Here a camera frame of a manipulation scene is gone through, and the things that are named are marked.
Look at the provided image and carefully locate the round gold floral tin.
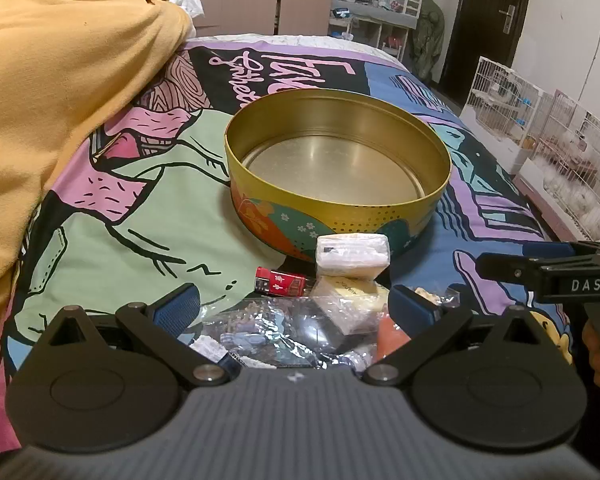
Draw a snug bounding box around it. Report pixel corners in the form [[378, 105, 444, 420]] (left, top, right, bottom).
[[224, 87, 452, 263]]

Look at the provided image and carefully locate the dark door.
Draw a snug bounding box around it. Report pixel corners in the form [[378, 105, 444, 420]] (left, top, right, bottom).
[[447, 0, 532, 113]]

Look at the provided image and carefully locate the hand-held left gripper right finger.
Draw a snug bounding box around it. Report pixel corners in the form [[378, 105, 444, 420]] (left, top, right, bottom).
[[361, 284, 572, 387]]

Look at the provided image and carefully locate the small red box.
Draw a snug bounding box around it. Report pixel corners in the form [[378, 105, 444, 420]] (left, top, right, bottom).
[[254, 266, 308, 298]]

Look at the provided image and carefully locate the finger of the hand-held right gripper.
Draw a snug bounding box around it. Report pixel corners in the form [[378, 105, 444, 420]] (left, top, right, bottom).
[[476, 241, 588, 283]]

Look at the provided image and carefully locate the orange sachet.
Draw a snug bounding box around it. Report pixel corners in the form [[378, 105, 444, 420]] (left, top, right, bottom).
[[376, 313, 412, 364]]

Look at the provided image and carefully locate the cluttered white shelf desk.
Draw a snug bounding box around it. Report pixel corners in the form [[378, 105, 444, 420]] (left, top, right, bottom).
[[328, 0, 427, 58]]

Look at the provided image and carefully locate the white wire pet cage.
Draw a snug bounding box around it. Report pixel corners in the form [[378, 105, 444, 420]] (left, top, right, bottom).
[[514, 91, 600, 243], [461, 56, 548, 163]]

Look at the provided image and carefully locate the colourful printed bedsheet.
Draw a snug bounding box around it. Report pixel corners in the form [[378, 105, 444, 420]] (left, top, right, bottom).
[[0, 34, 578, 466]]

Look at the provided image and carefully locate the yellow blanket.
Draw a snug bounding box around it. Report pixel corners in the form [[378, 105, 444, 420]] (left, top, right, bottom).
[[0, 0, 197, 376]]

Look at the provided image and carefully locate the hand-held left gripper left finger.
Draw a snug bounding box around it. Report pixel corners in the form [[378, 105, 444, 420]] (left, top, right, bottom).
[[27, 283, 231, 387]]

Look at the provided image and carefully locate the white cloth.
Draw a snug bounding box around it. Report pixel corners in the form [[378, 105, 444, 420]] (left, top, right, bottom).
[[166, 0, 207, 22]]

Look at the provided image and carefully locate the cream packet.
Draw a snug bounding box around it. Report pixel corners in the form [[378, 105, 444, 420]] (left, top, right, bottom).
[[307, 275, 392, 336]]

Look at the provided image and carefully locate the clear bag of small parts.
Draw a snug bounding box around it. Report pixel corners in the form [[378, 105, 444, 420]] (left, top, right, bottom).
[[192, 294, 381, 372]]

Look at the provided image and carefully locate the white tissue packet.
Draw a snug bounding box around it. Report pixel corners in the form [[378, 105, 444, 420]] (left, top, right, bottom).
[[314, 233, 392, 277]]

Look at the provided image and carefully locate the hanging green coat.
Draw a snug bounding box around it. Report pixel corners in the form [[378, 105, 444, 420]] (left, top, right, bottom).
[[411, 0, 447, 82]]

